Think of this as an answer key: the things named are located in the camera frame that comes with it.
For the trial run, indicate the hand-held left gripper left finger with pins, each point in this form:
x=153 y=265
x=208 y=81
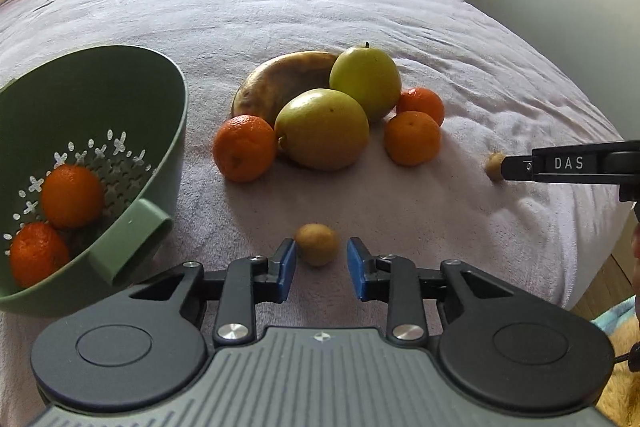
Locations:
x=287 y=271

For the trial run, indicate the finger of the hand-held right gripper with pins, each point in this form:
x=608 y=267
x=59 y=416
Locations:
x=517 y=168

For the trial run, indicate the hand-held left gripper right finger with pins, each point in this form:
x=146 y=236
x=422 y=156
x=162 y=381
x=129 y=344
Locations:
x=356 y=271

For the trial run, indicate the large tangerine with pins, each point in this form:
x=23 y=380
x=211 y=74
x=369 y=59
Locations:
x=245 y=149

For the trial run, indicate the green plastic colander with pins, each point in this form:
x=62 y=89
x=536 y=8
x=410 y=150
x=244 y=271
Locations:
x=100 y=97

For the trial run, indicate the green apple, back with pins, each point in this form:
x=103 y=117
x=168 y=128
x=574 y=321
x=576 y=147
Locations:
x=365 y=77

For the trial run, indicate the brown spotted banana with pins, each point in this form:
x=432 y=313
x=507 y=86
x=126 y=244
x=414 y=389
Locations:
x=280 y=74

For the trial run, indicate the small brown round fruit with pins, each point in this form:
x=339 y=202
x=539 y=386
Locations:
x=494 y=167
x=316 y=245

